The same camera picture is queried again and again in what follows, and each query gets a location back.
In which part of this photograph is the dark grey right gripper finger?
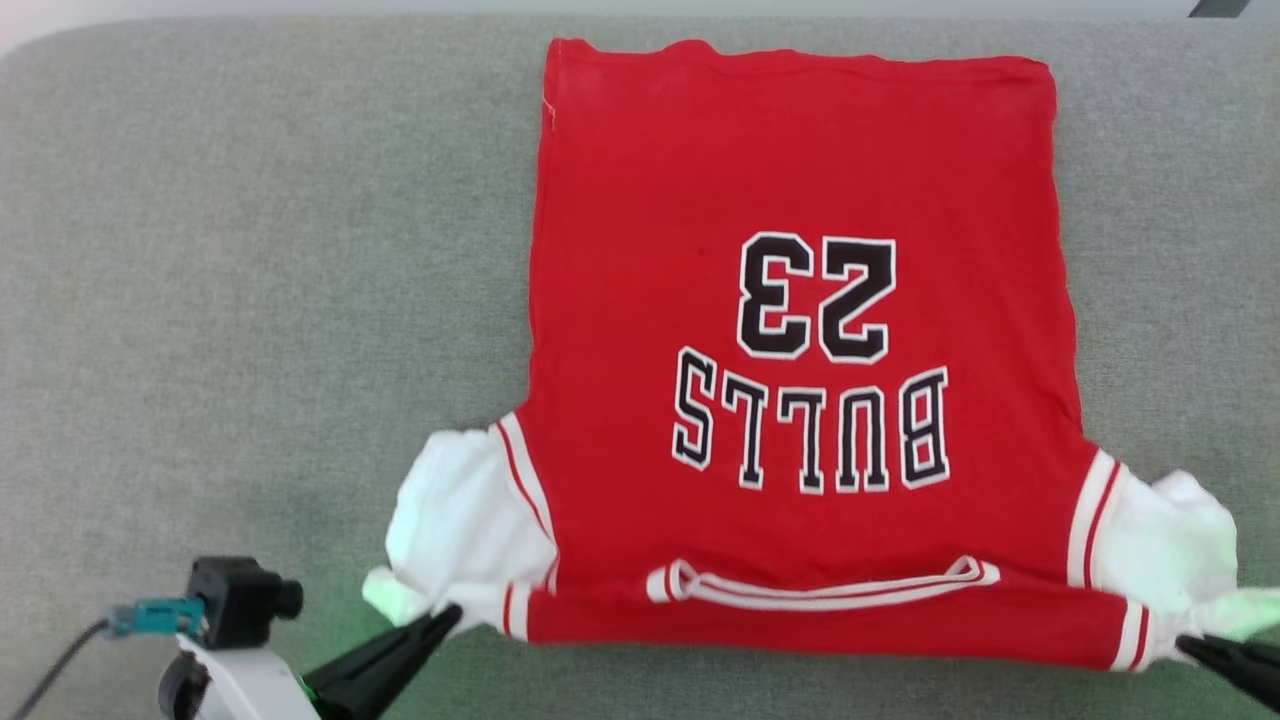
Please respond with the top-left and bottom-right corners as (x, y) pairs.
(1175, 634), (1280, 676)
(1185, 652), (1280, 709)

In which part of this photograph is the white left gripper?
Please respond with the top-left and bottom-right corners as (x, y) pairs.
(158, 604), (464, 720)

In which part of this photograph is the red Bulls 23 jersey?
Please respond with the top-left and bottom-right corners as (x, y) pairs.
(362, 38), (1280, 673)

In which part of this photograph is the grey fabric sofa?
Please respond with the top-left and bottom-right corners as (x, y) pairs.
(0, 15), (1280, 720)

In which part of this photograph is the teal cable connector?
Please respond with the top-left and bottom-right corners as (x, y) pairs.
(108, 597), (207, 638)

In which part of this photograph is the thin black camera cable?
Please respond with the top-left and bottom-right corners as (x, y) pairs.
(8, 618), (113, 720)

